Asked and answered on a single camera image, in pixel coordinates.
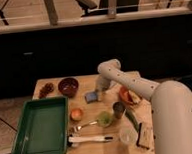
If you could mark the green plastic tray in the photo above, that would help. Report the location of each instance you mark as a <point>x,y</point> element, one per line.
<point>42,127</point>

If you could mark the blue sponge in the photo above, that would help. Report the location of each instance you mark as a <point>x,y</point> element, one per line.
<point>91,97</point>

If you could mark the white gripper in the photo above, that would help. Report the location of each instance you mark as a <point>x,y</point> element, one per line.
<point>102,84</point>

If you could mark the black office chair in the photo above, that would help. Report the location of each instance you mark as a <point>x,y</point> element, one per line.
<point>90,8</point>

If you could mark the metal spoon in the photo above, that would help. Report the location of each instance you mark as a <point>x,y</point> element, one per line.
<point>77,128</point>

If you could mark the black and tan block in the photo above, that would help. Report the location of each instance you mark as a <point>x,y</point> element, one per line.
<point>145,135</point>

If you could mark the orange fruit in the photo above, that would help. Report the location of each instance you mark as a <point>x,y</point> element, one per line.
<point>76,114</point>

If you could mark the clear plastic cup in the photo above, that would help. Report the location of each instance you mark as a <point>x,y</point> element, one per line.
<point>128,135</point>

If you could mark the dark red bowl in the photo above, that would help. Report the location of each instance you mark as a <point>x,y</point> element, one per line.
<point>68,87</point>

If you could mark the metal cup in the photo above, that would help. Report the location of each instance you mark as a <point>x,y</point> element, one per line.
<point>118,109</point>

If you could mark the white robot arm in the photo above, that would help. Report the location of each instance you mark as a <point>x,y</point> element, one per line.
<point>171,105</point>

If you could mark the orange bowl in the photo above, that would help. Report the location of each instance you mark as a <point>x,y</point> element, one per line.
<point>128,96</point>

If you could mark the green cucumber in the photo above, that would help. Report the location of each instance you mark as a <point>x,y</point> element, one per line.
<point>132,119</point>

